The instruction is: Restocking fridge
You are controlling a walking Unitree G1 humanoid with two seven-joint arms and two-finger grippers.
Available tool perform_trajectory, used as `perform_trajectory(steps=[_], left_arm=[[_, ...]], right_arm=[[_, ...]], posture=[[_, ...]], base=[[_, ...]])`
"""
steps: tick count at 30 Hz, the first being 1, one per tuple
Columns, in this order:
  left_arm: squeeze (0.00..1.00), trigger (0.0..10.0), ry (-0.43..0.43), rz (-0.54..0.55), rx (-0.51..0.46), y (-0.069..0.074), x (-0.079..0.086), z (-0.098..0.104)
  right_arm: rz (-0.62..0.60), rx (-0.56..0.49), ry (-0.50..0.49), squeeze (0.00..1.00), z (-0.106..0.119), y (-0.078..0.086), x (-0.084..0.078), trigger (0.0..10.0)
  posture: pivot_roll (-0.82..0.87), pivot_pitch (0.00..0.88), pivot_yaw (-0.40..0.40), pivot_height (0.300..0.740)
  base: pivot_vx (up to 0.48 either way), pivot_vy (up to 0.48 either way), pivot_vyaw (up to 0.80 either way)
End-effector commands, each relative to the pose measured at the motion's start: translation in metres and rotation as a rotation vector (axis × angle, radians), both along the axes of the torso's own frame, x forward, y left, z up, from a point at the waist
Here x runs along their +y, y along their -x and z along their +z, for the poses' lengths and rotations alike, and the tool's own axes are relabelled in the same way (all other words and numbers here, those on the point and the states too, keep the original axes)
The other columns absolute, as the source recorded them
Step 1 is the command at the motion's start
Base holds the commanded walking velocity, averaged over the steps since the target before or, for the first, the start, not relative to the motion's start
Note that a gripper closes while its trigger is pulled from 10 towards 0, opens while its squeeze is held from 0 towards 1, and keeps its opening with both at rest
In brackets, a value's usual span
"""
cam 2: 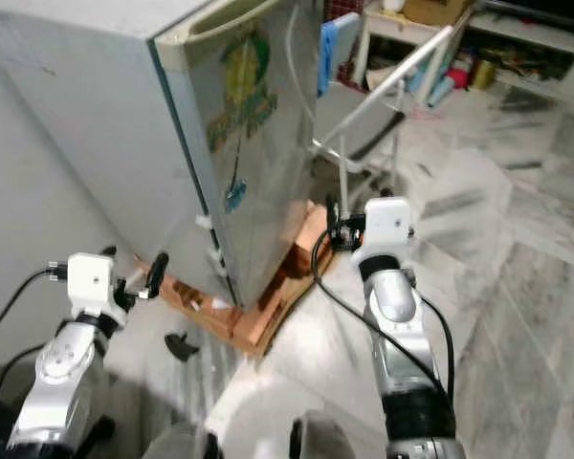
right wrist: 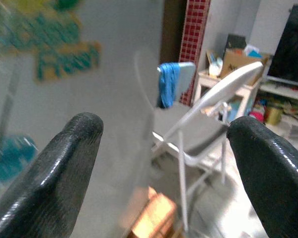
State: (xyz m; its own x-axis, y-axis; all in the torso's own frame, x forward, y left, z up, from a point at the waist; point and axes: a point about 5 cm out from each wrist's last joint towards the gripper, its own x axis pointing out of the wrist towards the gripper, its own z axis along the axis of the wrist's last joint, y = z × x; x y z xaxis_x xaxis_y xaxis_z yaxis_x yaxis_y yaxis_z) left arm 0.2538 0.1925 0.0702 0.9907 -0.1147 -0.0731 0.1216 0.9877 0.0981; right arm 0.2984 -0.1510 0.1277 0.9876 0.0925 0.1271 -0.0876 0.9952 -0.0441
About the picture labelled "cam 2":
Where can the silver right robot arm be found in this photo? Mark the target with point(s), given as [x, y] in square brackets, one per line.
[402, 325]

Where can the blue cloth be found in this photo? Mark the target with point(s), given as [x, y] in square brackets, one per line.
[338, 53]

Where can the small blue door tag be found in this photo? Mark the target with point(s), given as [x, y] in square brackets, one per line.
[236, 197]

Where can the green yellow door sticker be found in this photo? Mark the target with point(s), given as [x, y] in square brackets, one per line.
[244, 86]

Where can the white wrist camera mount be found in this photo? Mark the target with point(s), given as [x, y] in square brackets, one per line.
[92, 282]
[385, 226]

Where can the yellow can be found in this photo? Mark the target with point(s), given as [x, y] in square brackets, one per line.
[482, 75]

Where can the grey fridge door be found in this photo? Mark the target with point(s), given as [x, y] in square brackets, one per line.
[273, 196]

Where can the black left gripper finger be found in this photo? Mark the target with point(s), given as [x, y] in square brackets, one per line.
[158, 273]
[107, 251]

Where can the brown cardboard box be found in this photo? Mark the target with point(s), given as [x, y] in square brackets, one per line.
[435, 10]

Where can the white cup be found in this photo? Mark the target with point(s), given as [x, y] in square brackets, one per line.
[393, 5]

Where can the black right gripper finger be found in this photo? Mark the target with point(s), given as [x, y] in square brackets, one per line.
[332, 212]
[376, 194]

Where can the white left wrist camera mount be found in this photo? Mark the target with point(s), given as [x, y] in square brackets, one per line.
[92, 282]

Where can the small black floor object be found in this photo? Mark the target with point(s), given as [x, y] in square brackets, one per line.
[181, 347]

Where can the grey fridge body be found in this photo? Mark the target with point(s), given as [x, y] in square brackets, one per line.
[77, 115]

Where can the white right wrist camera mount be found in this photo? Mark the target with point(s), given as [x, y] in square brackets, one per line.
[385, 226]

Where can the white shelf unit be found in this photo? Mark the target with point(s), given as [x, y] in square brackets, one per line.
[531, 38]

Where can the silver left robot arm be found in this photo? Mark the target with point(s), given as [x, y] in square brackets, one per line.
[62, 378]

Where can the orange brick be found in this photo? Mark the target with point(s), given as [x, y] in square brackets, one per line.
[311, 239]
[253, 328]

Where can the red container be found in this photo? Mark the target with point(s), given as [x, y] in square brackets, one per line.
[456, 77]

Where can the white metal rack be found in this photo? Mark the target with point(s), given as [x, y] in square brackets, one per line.
[383, 96]

